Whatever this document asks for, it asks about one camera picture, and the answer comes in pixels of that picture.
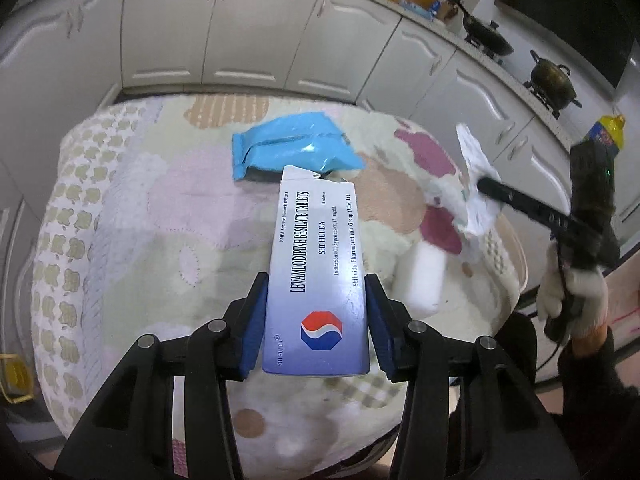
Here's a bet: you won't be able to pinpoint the dark lidded pot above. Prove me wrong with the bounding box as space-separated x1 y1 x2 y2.
524 50 583 111

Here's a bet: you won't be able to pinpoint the gas stove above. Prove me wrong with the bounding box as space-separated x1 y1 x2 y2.
462 35 563 118

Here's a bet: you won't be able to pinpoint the white medicine box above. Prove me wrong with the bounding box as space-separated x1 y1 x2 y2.
261 165 372 377

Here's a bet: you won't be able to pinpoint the yellow oil bottle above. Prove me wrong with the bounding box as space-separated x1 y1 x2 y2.
580 114 626 153

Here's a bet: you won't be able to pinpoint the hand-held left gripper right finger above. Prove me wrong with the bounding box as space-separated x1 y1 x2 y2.
364 272 576 480

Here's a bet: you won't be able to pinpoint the black lidded wok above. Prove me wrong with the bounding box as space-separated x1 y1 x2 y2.
445 0 515 57

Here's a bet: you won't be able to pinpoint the person's right forearm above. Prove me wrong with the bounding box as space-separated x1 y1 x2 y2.
555 327 640 461

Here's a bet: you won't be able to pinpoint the black range hood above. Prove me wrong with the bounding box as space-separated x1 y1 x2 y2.
495 0 636 88

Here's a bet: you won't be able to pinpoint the person's right hand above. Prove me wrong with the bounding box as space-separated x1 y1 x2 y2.
536 245 609 342

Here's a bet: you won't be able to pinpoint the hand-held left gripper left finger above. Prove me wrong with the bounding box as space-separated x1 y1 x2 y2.
52 271 271 480

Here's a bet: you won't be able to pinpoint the white paper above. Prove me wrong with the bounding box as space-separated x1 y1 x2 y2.
429 122 502 238

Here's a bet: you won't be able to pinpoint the beige trash bin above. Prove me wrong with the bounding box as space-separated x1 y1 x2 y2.
515 240 529 306

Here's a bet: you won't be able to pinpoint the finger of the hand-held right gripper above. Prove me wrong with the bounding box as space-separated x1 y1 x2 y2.
476 173 592 244

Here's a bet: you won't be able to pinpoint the blue pack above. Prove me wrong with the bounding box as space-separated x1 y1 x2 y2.
400 0 441 21

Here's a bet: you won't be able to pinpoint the white foam block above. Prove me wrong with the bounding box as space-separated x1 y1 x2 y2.
392 242 446 318

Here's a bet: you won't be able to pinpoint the apple printed tablecloth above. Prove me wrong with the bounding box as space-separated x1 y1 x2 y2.
30 95 528 476

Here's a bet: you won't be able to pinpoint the blue plastic packet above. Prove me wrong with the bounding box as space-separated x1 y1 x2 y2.
231 111 367 181

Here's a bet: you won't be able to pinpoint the white kitchen cabinets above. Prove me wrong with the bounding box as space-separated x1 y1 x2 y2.
0 0 638 271

